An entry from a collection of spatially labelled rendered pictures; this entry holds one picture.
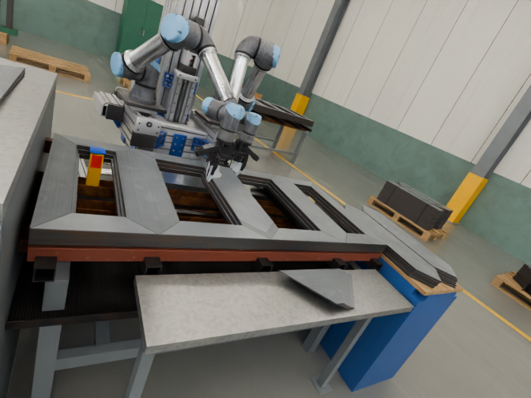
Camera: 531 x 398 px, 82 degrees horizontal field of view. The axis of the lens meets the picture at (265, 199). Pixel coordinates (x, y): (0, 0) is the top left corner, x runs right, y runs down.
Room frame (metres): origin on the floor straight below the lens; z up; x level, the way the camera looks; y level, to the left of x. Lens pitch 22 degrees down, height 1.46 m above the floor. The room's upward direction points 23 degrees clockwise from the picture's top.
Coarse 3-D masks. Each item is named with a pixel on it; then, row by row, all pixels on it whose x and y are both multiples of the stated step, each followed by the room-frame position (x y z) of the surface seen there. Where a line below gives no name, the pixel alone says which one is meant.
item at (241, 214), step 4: (236, 212) 1.20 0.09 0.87; (240, 212) 1.22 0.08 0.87; (244, 212) 1.23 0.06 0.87; (248, 212) 1.25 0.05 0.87; (252, 212) 1.26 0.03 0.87; (256, 212) 1.28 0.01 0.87; (260, 212) 1.30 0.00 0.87; (264, 212) 1.31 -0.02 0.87; (240, 216) 1.18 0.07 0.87; (244, 216) 1.19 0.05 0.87; (248, 216) 1.21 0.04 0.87; (252, 216) 1.23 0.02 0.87; (256, 216) 1.24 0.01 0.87; (260, 216) 1.26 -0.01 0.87; (264, 216) 1.27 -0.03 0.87; (268, 216) 1.29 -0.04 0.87; (260, 220) 1.22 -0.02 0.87; (264, 220) 1.23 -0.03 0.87; (268, 220) 1.25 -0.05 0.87; (272, 220) 1.27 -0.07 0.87
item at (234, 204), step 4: (228, 200) 1.29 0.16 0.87; (232, 204) 1.27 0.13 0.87; (236, 204) 1.28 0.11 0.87; (240, 204) 1.30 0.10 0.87; (244, 204) 1.32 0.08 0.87; (248, 204) 1.34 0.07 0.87; (252, 204) 1.36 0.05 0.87; (256, 204) 1.37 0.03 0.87; (232, 208) 1.22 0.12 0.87; (236, 208) 1.24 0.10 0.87; (240, 208) 1.25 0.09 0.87; (244, 208) 1.27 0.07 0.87; (248, 208) 1.29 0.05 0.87; (252, 208) 1.30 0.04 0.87; (256, 208) 1.32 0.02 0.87; (260, 208) 1.34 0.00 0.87
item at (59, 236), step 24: (168, 168) 1.44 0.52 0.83; (192, 168) 1.53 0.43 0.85; (120, 192) 1.01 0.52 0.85; (216, 192) 1.37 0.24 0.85; (312, 192) 1.99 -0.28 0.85; (336, 216) 1.76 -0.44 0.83; (48, 240) 0.66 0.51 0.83; (72, 240) 0.69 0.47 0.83; (96, 240) 0.73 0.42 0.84; (120, 240) 0.77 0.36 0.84; (144, 240) 0.81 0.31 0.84; (168, 240) 0.86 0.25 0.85; (192, 240) 0.90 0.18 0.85; (216, 240) 0.96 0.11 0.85; (240, 240) 1.02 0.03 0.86; (264, 240) 1.08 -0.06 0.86; (288, 240) 1.15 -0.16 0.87
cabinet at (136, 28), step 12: (132, 0) 9.21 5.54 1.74; (144, 0) 9.42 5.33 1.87; (132, 12) 9.25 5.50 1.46; (144, 12) 9.46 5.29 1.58; (156, 12) 9.70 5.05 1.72; (120, 24) 9.41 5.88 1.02; (132, 24) 9.29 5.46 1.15; (144, 24) 9.51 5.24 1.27; (156, 24) 9.75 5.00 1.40; (120, 36) 9.24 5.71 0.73; (132, 36) 9.33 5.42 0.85; (144, 36) 9.56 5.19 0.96; (120, 48) 9.16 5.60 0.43; (132, 48) 9.38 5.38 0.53
